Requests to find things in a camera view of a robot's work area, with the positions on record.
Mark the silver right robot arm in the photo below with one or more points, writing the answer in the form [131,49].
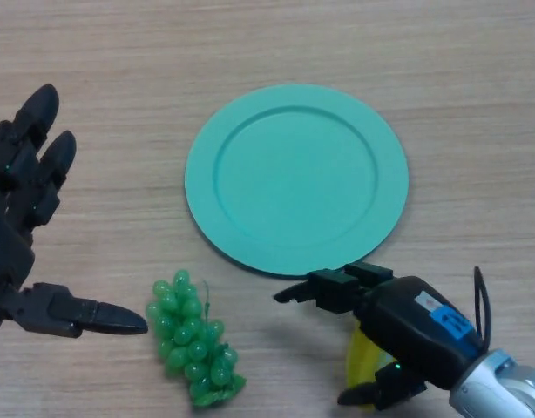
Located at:
[503,383]

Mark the green round plate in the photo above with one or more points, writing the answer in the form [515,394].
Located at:
[293,183]

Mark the yellow starfruit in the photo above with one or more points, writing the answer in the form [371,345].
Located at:
[361,361]

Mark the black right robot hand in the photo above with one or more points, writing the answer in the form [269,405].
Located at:
[407,322]

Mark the green grape bunch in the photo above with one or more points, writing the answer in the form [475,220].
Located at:
[189,339]

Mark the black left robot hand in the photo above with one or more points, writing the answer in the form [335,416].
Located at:
[10,244]

